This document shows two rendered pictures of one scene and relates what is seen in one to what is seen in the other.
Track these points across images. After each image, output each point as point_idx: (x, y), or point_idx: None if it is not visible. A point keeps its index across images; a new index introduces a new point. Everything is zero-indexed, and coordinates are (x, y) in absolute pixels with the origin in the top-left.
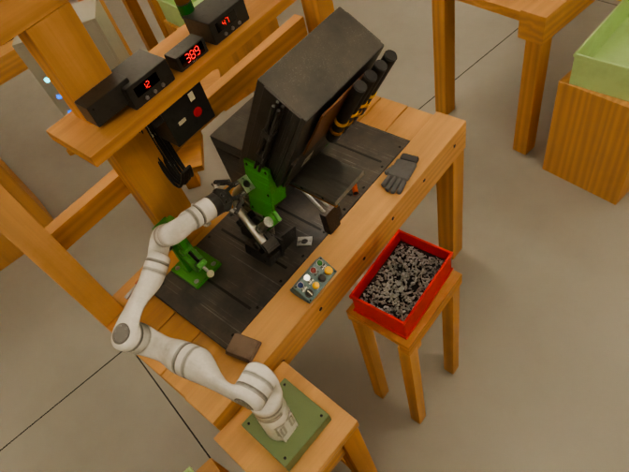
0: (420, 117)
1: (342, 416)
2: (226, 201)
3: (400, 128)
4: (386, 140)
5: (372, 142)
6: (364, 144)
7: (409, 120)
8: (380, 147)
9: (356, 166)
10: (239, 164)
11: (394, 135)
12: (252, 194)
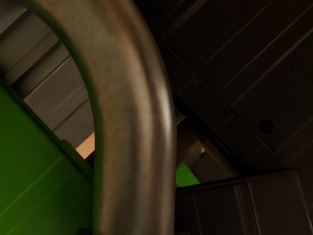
0: (89, 154)
1: None
2: None
3: (87, 138)
4: (75, 139)
5: (85, 120)
6: (90, 111)
7: (94, 143)
8: (67, 137)
9: (47, 114)
10: (281, 60)
11: (78, 146)
12: (44, 206)
